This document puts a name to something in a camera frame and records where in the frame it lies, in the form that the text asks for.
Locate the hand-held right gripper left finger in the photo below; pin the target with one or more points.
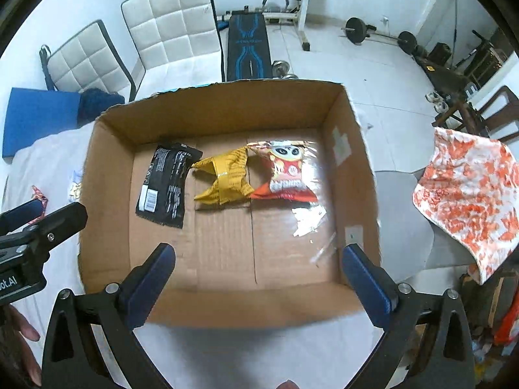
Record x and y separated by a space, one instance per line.
151 285

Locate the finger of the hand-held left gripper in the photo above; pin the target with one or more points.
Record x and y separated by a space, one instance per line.
61 221
20 214

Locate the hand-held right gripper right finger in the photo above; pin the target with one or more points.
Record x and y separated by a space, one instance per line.
365 285

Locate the cardboard box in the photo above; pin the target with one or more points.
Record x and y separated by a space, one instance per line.
227 259

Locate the person's left hand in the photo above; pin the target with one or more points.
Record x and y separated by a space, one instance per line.
22 334

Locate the small red wrapper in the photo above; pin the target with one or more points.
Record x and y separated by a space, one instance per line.
39 198

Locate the small colourful packet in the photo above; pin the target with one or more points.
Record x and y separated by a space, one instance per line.
76 188

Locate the grey seat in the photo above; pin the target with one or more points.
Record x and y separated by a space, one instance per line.
405 219

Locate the clear plastic wrapper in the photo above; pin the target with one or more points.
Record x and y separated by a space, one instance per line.
310 221

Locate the blue cushion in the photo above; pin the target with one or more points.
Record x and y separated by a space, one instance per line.
36 121

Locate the black snack packet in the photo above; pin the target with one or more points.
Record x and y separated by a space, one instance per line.
166 186

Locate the dark blue knit cloth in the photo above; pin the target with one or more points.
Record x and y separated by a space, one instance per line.
99 103

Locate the yellow snack packet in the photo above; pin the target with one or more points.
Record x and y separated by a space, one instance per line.
225 178

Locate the red snack packet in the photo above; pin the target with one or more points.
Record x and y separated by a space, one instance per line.
288 170

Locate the orange and white printed cloth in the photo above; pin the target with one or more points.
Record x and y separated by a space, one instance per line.
470 194

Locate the small white quilted chair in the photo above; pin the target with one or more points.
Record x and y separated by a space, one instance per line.
87 60

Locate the wooden chair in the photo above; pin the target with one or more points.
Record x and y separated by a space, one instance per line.
500 109

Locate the black exercise bench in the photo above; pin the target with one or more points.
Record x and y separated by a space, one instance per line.
442 75

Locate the large white quilted chair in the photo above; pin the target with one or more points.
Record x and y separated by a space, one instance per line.
174 24

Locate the chrome dumbbell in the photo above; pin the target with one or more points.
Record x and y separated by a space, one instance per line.
280 68

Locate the short barbell with black plates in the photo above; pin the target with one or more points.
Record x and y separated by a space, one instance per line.
359 30

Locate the black and blue weight bench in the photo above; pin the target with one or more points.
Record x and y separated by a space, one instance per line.
247 44

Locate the white barbell rack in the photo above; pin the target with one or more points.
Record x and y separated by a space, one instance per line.
302 12

